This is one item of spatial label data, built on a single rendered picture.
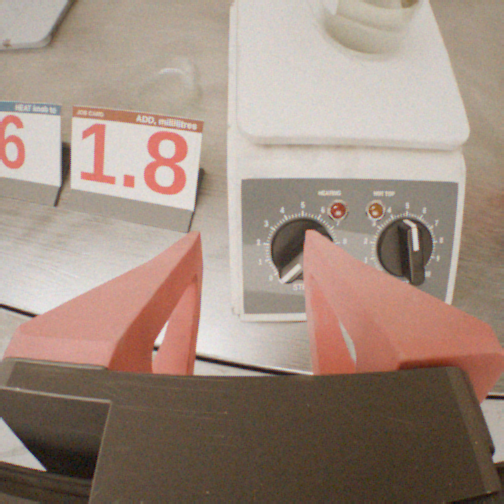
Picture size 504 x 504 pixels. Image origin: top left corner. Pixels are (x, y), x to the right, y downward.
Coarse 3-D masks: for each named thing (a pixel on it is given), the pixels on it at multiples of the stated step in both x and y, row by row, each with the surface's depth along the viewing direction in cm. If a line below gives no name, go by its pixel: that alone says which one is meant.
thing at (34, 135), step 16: (0, 112) 25; (0, 128) 25; (16, 128) 25; (32, 128) 25; (48, 128) 25; (0, 144) 26; (16, 144) 26; (32, 144) 26; (48, 144) 25; (0, 160) 26; (16, 160) 26; (32, 160) 26; (48, 160) 26; (48, 176) 26
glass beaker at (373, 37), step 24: (336, 0) 16; (360, 0) 15; (384, 0) 15; (408, 0) 15; (336, 24) 18; (360, 24) 17; (384, 24) 16; (408, 24) 17; (336, 48) 19; (360, 48) 18; (384, 48) 18
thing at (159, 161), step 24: (96, 120) 24; (96, 144) 25; (120, 144) 25; (144, 144) 25; (168, 144) 24; (192, 144) 24; (96, 168) 26; (120, 168) 26; (144, 168) 25; (168, 168) 25; (192, 168) 25; (144, 192) 26; (168, 192) 26
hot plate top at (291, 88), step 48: (240, 0) 20; (288, 0) 20; (240, 48) 19; (288, 48) 19; (432, 48) 20; (240, 96) 19; (288, 96) 19; (336, 96) 19; (384, 96) 19; (432, 96) 19; (384, 144) 19; (432, 144) 18
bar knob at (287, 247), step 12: (288, 228) 20; (300, 228) 20; (312, 228) 20; (324, 228) 20; (276, 240) 21; (288, 240) 21; (300, 240) 21; (276, 252) 21; (288, 252) 21; (300, 252) 19; (276, 264) 21; (288, 264) 20; (300, 264) 20; (288, 276) 20; (300, 276) 21
